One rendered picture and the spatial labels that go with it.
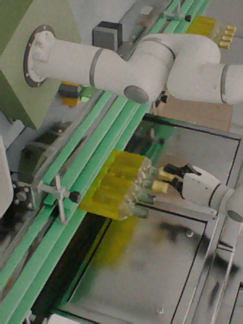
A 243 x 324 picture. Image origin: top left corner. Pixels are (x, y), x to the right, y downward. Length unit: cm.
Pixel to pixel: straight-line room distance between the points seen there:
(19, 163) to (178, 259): 52
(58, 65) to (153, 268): 62
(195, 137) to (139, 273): 68
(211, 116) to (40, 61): 469
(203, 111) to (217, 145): 397
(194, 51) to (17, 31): 39
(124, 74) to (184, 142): 81
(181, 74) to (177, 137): 84
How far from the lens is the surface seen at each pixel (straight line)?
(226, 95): 101
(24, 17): 112
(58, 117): 143
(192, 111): 580
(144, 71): 107
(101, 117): 145
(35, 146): 133
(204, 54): 107
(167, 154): 178
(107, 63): 109
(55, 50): 115
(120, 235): 146
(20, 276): 119
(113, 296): 133
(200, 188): 140
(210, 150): 181
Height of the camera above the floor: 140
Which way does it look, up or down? 16 degrees down
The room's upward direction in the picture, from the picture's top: 104 degrees clockwise
